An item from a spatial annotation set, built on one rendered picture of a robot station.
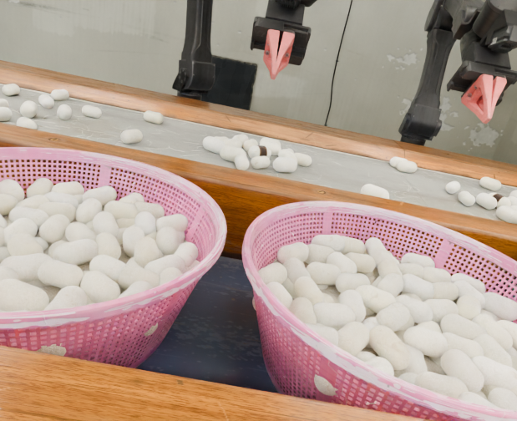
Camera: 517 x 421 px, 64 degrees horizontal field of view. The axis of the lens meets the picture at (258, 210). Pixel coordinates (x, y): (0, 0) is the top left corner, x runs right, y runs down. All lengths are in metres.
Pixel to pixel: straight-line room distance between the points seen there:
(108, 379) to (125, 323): 0.06
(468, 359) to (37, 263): 0.30
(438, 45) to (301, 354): 1.02
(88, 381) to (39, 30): 2.82
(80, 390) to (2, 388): 0.03
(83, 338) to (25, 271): 0.08
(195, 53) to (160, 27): 1.69
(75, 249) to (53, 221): 0.04
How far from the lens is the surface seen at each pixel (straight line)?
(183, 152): 0.61
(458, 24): 0.97
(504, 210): 0.68
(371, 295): 0.35
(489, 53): 0.89
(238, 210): 0.45
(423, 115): 1.14
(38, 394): 0.20
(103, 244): 0.34
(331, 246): 0.41
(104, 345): 0.27
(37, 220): 0.39
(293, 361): 0.28
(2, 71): 0.94
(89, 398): 0.20
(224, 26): 2.68
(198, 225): 0.38
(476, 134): 3.08
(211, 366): 0.34
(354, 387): 0.25
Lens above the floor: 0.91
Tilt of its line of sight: 23 degrees down
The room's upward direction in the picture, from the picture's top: 12 degrees clockwise
